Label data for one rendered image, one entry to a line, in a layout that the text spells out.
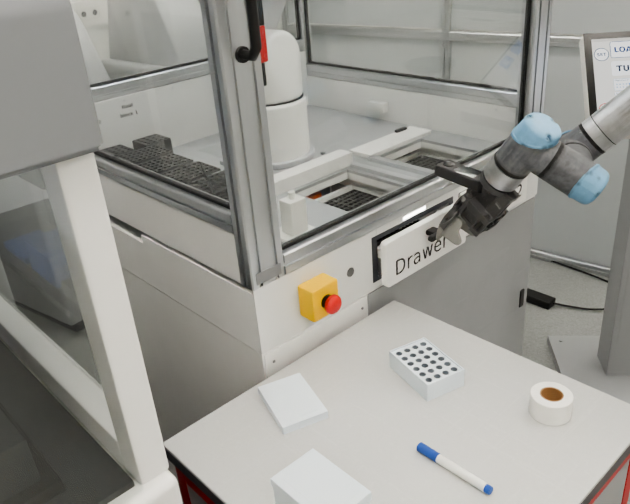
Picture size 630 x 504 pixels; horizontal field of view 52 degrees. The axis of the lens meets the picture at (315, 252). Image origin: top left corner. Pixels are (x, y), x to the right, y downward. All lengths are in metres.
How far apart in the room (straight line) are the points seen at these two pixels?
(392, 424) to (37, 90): 0.80
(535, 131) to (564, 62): 1.80
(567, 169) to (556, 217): 1.97
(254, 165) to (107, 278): 0.45
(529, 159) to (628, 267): 1.13
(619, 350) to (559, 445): 1.35
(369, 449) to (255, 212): 0.45
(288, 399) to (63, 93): 0.74
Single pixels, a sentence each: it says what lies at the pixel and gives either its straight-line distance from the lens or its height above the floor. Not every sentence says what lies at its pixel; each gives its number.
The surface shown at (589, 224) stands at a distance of 3.20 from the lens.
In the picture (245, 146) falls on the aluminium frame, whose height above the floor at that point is 1.22.
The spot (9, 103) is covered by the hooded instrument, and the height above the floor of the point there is 1.43.
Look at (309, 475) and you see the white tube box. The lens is 1.03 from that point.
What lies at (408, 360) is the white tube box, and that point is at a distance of 1.27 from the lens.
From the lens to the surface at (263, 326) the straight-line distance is 1.27.
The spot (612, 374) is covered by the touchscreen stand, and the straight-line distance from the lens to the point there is 2.56.
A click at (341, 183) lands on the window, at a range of 1.33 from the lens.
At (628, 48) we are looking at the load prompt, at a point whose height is 1.16.
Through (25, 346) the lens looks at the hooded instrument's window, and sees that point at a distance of 0.75.
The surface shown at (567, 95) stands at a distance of 3.05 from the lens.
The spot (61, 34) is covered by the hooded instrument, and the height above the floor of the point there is 1.48.
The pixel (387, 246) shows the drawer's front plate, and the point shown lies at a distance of 1.40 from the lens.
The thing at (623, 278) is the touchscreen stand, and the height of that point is 0.44.
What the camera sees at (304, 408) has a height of 0.78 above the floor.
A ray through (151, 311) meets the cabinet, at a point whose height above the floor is 0.71.
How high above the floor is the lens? 1.56
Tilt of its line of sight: 27 degrees down
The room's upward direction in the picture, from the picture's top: 5 degrees counter-clockwise
